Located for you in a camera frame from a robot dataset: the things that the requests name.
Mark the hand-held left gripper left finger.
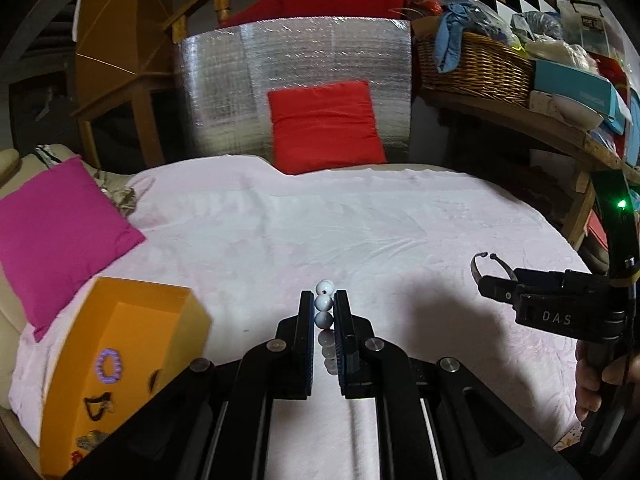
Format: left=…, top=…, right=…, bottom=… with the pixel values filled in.
left=65, top=290, right=317, bottom=480

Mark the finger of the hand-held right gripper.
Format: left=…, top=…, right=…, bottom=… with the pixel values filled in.
left=477, top=274, right=523, bottom=307
left=512, top=267, right=568, bottom=288

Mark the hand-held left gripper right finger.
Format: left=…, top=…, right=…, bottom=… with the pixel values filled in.
left=334, top=290, right=583, bottom=480

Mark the thin black bangle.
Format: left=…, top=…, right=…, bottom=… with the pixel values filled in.
left=470, top=251, right=518, bottom=286

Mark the white bead bracelet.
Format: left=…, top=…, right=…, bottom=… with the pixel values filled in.
left=314, top=280, right=337, bottom=376

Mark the orange cardboard box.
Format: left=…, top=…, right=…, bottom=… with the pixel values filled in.
left=40, top=276, right=212, bottom=478

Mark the person's right hand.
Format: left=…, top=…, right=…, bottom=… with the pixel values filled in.
left=574, top=342, right=640, bottom=413

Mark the pale pink bedspread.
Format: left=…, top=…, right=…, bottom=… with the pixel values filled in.
left=10, top=155, right=593, bottom=480

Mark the curved wooden shelf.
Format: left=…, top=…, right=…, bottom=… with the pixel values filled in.
left=417, top=87, right=640, bottom=251

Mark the white bowl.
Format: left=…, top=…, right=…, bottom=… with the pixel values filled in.
left=550, top=94, right=602, bottom=129

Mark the teal cardboard box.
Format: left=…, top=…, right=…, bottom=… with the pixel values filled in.
left=530, top=57, right=633, bottom=133

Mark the red pillow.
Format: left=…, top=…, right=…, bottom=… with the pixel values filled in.
left=266, top=80, right=388, bottom=176

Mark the wicker basket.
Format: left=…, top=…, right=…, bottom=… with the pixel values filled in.
left=416, top=30, right=535, bottom=108

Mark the floral patterned cloth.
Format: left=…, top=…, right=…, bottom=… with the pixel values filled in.
left=92, top=170, right=153, bottom=218

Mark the grey band wristwatch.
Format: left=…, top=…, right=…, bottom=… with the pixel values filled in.
left=75, top=430, right=108, bottom=450

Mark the clear plastic container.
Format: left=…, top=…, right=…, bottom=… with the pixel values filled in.
left=556, top=0, right=615, bottom=57

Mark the blue cloth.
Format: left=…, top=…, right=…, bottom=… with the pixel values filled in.
left=432, top=2, right=516, bottom=73

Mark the pink pillow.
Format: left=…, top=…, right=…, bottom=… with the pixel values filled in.
left=0, top=156, right=147, bottom=343

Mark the silver foil insulation sheet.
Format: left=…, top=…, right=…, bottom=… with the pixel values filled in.
left=175, top=19, right=413, bottom=171

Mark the beige leather sofa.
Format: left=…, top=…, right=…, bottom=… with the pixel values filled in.
left=0, top=142, right=68, bottom=480

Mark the striped cloth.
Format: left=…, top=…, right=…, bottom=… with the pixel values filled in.
left=34, top=144, right=68, bottom=166

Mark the wooden railing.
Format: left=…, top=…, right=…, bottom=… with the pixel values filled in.
left=170, top=0, right=581, bottom=43

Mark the wooden side table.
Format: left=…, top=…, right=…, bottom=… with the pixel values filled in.
left=70, top=0, right=176, bottom=168

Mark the purple bead bracelet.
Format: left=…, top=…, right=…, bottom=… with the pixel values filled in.
left=96, top=349, right=123, bottom=386

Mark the black cord bracelet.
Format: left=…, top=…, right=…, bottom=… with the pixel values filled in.
left=84, top=394, right=112, bottom=422

